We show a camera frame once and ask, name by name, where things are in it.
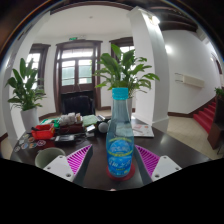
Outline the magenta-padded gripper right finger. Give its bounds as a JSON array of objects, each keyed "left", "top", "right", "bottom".
[{"left": 133, "top": 144, "right": 183, "bottom": 187}]

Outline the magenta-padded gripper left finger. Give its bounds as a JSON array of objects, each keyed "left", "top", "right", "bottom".
[{"left": 42, "top": 143, "right": 95, "bottom": 188}]

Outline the clear blue-labelled water bottle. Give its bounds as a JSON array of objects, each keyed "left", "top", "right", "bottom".
[{"left": 105, "top": 87, "right": 136, "bottom": 180}]

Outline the flat round red coaster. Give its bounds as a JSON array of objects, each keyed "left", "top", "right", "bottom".
[{"left": 106, "top": 162, "right": 137, "bottom": 182}]

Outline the flat black device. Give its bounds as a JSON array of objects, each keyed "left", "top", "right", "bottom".
[{"left": 53, "top": 133, "right": 76, "bottom": 145}]

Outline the grey-green patterned mug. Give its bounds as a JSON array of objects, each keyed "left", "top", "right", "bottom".
[{"left": 34, "top": 146, "right": 67, "bottom": 170}]

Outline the printed magazine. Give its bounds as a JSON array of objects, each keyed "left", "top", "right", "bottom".
[{"left": 131, "top": 123, "right": 155, "bottom": 139}]

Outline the dark tea tray with cups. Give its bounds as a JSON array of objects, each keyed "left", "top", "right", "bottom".
[{"left": 58, "top": 112, "right": 85, "bottom": 135}]

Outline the red box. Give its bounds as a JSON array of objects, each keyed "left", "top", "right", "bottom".
[{"left": 30, "top": 122, "right": 56, "bottom": 141}]

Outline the green folded cloth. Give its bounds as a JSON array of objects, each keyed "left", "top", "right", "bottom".
[{"left": 81, "top": 114, "right": 99, "bottom": 127}]

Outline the grey round ball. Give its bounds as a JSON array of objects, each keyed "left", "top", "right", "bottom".
[{"left": 97, "top": 121, "right": 110, "bottom": 134}]

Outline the red carpeted staircase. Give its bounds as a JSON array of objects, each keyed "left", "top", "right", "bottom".
[{"left": 192, "top": 99, "right": 218, "bottom": 135}]

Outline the potted plant in white pot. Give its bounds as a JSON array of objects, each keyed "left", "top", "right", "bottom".
[
  {"left": 92, "top": 43, "right": 161, "bottom": 118},
  {"left": 4, "top": 57, "right": 48, "bottom": 133}
]

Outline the dark wooden double door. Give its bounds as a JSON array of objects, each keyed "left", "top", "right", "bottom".
[{"left": 52, "top": 39, "right": 103, "bottom": 115}]

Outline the dark-framed window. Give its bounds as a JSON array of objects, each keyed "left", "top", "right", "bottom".
[
  {"left": 25, "top": 42, "right": 52, "bottom": 90},
  {"left": 108, "top": 36, "right": 136, "bottom": 56}
]

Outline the white wall-mounted unit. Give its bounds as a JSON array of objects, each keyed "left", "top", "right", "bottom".
[{"left": 174, "top": 72, "right": 206, "bottom": 90}]

